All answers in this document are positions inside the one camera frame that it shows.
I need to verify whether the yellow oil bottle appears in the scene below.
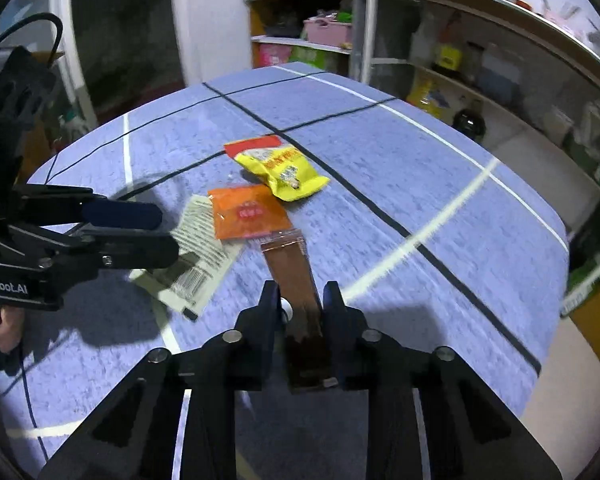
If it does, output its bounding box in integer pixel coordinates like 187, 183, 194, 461
406, 74, 443, 119

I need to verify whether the person's left hand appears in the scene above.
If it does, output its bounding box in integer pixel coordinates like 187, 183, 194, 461
0, 306, 26, 354

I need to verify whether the white barcode wrapper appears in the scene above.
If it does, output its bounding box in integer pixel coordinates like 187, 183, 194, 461
129, 195, 244, 320

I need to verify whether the dark oil bottle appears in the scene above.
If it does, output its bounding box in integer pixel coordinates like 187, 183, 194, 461
452, 100, 486, 144

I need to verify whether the wooden side shelf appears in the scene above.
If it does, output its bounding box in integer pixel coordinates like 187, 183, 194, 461
244, 0, 365, 79

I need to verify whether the white metal kitchen shelf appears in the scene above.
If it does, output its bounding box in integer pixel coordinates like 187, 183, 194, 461
358, 0, 600, 315

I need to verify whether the yellow red snack bag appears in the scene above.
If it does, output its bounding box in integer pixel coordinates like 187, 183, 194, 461
224, 134, 329, 203

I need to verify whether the pink plastic basket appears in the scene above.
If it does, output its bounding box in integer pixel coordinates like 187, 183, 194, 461
304, 18, 352, 48

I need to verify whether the brown snack wrapper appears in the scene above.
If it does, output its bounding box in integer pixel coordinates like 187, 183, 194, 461
261, 230, 338, 392

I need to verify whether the blue checked tablecloth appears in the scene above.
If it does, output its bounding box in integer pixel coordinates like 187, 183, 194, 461
0, 62, 570, 478

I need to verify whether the orange sauce packet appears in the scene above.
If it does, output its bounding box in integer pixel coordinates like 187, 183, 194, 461
208, 184, 292, 240

